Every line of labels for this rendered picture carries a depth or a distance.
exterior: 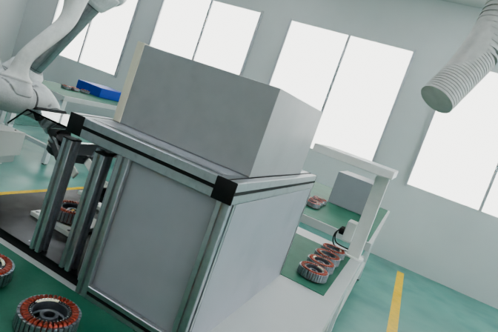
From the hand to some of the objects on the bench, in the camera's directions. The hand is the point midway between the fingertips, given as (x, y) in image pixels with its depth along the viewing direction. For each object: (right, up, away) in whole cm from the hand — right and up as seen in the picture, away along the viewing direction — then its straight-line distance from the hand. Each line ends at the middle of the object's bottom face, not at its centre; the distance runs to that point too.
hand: (82, 170), depth 152 cm
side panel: (+34, -28, -63) cm, 77 cm away
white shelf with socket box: (+96, -40, +44) cm, 112 cm away
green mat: (+55, -26, +33) cm, 70 cm away
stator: (+8, -12, -30) cm, 33 cm away
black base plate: (+13, -16, -19) cm, 28 cm away
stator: (+22, -25, -74) cm, 81 cm away
